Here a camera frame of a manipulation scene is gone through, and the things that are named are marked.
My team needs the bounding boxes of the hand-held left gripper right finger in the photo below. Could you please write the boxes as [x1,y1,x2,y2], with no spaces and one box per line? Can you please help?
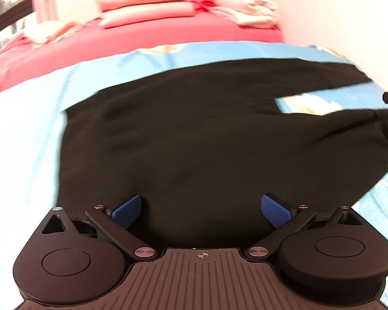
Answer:
[246,194,364,262]

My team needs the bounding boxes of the white folded blanket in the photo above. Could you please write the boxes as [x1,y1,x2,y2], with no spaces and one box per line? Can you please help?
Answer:
[213,0,280,29]

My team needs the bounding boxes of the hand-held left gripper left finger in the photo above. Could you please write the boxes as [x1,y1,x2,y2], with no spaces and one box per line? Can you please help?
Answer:
[41,195,156,261]

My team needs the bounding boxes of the blue floral bedsheet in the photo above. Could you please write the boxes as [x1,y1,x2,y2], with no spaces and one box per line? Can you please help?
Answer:
[0,41,388,310]

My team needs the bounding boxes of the dark framed window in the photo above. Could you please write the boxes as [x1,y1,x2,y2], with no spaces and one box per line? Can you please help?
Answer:
[0,0,37,56]

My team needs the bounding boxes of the beige towel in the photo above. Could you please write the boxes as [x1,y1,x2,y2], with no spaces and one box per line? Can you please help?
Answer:
[23,21,85,44]

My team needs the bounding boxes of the black pants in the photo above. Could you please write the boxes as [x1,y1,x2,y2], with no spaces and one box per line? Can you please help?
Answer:
[53,56,388,253]

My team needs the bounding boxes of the red bedsheet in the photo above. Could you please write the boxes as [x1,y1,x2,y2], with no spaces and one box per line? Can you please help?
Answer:
[0,15,286,100]

